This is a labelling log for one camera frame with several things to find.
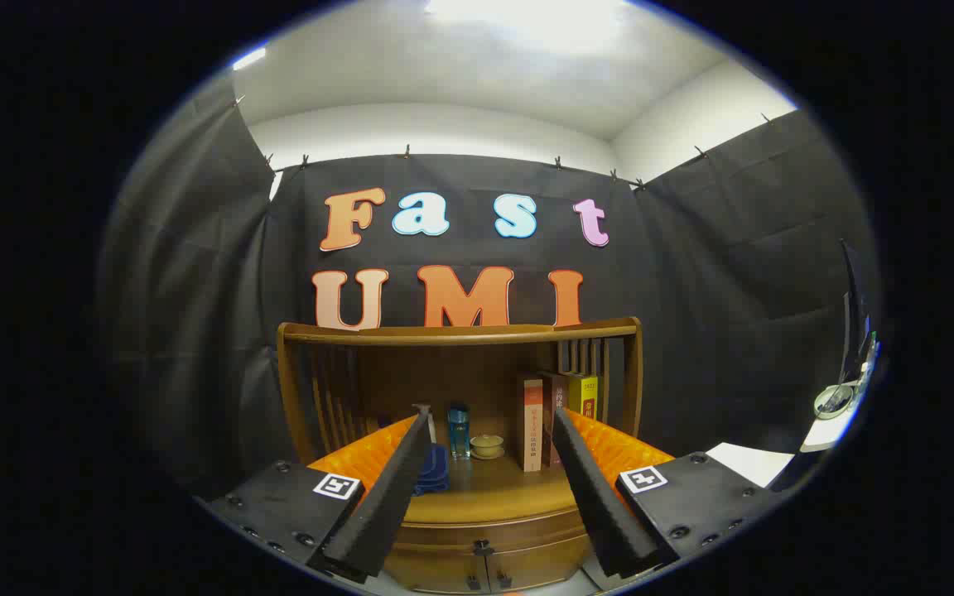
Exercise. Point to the dark monitor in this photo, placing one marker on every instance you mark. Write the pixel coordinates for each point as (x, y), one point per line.
(854, 314)

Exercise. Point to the blue folded towel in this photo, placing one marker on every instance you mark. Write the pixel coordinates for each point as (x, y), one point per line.
(436, 472)

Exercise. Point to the brown book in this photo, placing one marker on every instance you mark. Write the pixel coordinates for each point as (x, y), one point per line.
(556, 393)

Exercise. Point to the cream book with orange spine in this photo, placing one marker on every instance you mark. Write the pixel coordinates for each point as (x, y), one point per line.
(530, 422)

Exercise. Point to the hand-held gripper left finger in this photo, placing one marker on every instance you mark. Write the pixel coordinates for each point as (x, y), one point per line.
(386, 497)

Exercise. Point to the blue glass bottle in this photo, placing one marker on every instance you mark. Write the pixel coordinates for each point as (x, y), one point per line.
(459, 434)

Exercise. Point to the wooden countertop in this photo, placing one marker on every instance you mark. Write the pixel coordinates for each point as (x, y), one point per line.
(493, 492)

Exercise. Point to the white side desk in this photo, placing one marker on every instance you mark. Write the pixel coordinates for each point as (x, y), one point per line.
(825, 434)

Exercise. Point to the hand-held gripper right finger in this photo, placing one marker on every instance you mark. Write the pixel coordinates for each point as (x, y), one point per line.
(597, 497)

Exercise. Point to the wooden cabinet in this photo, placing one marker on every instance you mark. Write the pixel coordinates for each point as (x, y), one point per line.
(444, 372)

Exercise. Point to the white drawer unit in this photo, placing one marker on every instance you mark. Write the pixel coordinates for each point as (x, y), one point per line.
(750, 463)

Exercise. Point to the yellow book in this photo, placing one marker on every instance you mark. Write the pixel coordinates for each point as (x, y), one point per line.
(583, 396)

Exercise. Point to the beige lidded teacup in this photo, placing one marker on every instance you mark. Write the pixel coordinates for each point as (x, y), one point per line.
(487, 445)

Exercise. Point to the pale round bowl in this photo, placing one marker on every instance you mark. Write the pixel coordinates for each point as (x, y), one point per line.
(833, 401)

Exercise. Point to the white pump bottle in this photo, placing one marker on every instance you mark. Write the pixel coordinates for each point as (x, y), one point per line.
(432, 432)

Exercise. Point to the wooden drawer with black knob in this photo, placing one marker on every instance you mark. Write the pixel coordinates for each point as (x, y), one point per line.
(527, 530)

